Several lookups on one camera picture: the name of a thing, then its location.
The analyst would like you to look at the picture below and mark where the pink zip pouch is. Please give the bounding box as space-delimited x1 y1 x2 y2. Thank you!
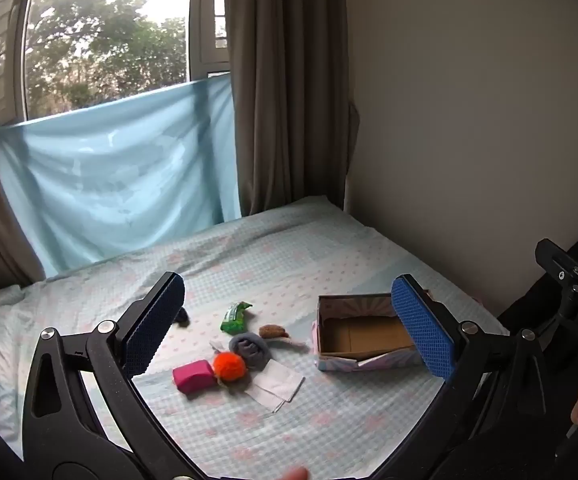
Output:
172 360 218 394

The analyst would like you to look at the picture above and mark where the patterned cardboard box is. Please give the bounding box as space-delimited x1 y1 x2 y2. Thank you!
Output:
311 292 442 374

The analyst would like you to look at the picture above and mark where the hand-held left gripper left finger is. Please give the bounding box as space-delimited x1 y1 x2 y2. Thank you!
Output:
22 271 205 480

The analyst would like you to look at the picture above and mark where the white lens cloth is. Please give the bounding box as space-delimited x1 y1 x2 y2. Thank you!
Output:
248 360 306 414

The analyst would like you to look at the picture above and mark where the brown plush toy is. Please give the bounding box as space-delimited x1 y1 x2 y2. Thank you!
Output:
259 323 308 349

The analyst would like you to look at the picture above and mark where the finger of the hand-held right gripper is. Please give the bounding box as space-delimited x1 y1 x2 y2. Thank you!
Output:
535 239 578 291

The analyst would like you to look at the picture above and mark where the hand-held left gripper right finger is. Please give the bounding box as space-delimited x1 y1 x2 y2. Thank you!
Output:
369 274 554 480

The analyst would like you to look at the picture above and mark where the orange fluffy pompom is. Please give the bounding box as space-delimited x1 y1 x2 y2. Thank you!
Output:
212 352 248 382

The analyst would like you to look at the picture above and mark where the grey sock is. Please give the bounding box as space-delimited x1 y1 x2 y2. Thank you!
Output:
229 332 272 372

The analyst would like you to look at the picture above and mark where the light blue hanging cloth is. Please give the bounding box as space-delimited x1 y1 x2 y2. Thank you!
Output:
0 72 243 279

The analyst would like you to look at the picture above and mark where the green snack packet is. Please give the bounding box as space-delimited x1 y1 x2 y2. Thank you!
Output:
220 301 253 335

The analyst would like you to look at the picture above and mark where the window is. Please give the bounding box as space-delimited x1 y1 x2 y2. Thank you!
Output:
0 0 232 128

